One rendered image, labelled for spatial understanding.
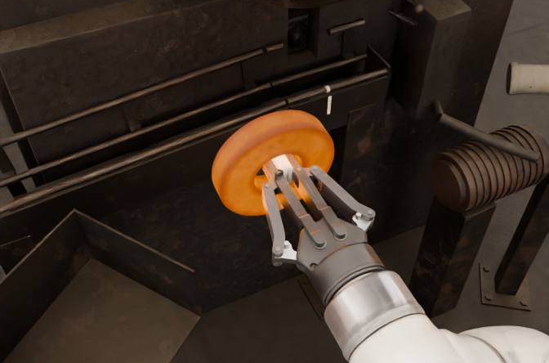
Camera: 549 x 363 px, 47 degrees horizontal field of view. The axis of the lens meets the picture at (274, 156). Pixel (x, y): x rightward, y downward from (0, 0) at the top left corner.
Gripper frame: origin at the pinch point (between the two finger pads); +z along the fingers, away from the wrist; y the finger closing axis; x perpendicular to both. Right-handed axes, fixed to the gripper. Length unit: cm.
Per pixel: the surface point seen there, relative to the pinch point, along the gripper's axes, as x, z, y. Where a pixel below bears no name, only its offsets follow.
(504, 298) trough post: -84, -2, 65
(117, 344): -23.9, -3.2, -24.9
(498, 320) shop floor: -84, -6, 60
